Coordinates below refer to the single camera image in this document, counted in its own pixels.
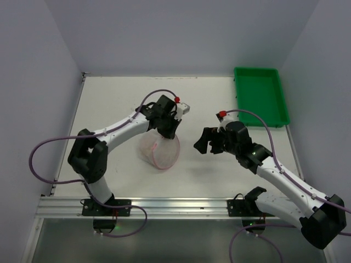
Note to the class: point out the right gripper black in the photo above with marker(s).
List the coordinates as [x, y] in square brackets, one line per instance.
[216, 141]

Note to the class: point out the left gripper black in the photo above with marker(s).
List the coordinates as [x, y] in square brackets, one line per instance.
[170, 127]

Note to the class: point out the white mesh laundry bag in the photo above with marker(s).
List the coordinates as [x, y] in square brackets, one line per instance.
[158, 151]

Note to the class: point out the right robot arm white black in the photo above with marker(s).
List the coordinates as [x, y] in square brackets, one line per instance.
[319, 217]

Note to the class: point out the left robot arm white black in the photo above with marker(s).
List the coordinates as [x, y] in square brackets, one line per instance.
[88, 156]

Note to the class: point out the green plastic tray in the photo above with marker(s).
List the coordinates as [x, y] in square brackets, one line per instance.
[259, 90]

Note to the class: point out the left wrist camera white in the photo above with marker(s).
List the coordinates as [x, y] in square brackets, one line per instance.
[181, 108]

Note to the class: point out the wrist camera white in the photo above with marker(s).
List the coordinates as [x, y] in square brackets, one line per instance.
[224, 118]
[181, 108]

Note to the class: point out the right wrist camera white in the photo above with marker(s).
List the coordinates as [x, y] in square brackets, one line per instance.
[224, 118]

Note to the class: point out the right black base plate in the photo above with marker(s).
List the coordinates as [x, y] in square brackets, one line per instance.
[242, 208]

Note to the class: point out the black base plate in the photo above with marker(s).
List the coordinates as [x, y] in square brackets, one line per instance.
[242, 208]
[113, 207]

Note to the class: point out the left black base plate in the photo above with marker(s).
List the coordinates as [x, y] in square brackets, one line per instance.
[113, 207]

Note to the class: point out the aluminium rail front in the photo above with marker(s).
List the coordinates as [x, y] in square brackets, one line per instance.
[156, 208]

